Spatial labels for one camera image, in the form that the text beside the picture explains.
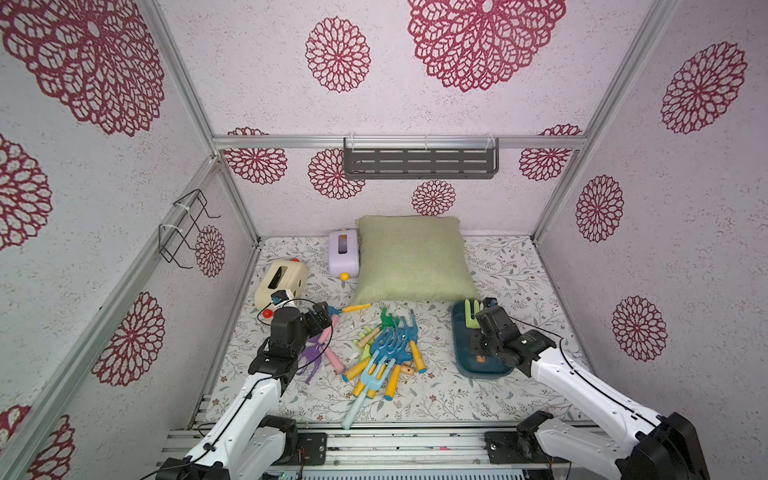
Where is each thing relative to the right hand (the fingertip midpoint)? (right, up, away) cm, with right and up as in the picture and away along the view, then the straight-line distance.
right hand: (473, 335), depth 84 cm
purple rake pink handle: (-46, -7, +6) cm, 47 cm away
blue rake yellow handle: (-18, -2, +6) cm, 19 cm away
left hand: (-44, +7, +1) cm, 45 cm away
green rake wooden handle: (-24, +2, +13) cm, 27 cm away
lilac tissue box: (-39, +24, +19) cm, 50 cm away
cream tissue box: (-60, +16, +14) cm, 64 cm away
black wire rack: (-77, +31, -7) cm, 84 cm away
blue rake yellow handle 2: (-26, -5, +3) cm, 26 cm away
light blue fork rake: (-29, -12, -2) cm, 32 cm away
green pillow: (-16, +22, +14) cm, 30 cm away
